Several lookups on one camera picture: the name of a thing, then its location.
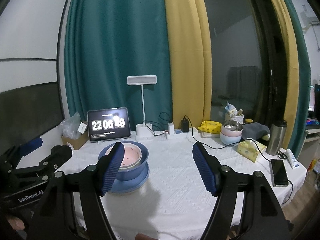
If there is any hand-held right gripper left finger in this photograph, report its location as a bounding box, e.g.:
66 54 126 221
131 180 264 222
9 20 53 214
32 142 125 240

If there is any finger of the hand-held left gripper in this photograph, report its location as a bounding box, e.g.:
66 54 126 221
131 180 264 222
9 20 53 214
0 137 42 173
10 145 73 183

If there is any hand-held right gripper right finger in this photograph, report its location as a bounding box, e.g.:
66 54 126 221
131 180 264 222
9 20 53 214
192 142 292 240

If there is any pale green bowl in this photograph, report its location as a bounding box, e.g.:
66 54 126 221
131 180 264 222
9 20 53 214
119 164 142 174

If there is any pink and white bowl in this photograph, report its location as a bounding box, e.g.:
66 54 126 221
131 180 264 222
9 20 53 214
106 144 143 168

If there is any large blue bowl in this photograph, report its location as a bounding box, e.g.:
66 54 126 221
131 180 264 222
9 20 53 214
98 141 150 182

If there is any blue plate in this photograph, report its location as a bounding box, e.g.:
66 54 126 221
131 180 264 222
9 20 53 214
107 161 150 194

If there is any person's left hand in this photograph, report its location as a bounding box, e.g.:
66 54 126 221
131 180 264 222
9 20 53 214
6 214 25 230

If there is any person's right hand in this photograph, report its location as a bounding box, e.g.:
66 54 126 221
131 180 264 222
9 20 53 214
135 233 160 240

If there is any cardboard box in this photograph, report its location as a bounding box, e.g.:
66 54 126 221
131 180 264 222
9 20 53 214
61 135 89 150

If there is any clear plastic bag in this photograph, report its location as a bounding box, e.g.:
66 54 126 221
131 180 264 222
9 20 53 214
61 111 88 140

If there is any white power strip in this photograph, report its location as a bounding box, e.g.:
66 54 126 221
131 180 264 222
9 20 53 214
164 128 198 140

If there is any yellow wipes packet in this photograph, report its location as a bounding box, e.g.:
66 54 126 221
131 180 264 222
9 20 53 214
198 121 222 133

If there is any tablet with clock display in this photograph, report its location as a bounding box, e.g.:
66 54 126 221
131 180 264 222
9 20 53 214
87 107 132 143

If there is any yellow tissue box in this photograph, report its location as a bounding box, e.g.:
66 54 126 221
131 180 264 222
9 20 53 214
237 137 267 162

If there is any metal bowl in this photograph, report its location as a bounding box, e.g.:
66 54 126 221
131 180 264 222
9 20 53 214
222 120 243 132

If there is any white perforated basket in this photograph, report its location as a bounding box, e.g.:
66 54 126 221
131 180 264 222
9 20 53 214
225 112 245 124

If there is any blue and white packet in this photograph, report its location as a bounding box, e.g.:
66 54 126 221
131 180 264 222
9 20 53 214
224 101 237 115

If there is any grey cloth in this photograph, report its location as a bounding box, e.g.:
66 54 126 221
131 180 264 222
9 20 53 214
241 122 271 139

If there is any black smartphone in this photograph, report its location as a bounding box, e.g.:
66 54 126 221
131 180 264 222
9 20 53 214
270 159 289 187

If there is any steel tumbler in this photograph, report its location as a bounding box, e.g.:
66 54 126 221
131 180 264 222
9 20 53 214
266 119 288 156

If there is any white tube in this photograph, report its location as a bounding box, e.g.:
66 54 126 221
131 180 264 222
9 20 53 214
286 148 300 170

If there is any white desk lamp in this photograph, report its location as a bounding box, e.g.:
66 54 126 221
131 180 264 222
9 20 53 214
127 76 157 142

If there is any wide yellow curtain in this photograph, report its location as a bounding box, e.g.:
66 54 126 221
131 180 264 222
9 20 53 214
161 0 213 128

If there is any white side desk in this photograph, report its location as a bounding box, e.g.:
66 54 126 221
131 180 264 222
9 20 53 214
305 125 320 145

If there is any wide teal curtain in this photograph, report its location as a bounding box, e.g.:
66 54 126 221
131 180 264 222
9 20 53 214
64 0 173 130

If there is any glass sliding door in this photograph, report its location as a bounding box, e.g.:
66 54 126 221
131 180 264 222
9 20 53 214
197 0 288 130

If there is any narrow yellow curtain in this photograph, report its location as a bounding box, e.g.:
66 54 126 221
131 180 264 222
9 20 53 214
259 0 300 150

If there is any computer monitor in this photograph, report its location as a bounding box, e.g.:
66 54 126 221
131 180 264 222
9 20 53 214
309 84 320 113

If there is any narrow teal curtain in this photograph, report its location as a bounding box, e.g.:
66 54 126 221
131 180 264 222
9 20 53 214
272 0 314 158

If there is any black phone charging cable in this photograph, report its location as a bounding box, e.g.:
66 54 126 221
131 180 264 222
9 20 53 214
184 115 294 204

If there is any black lamp cable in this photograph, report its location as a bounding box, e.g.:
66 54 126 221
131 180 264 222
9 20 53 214
150 112 173 137

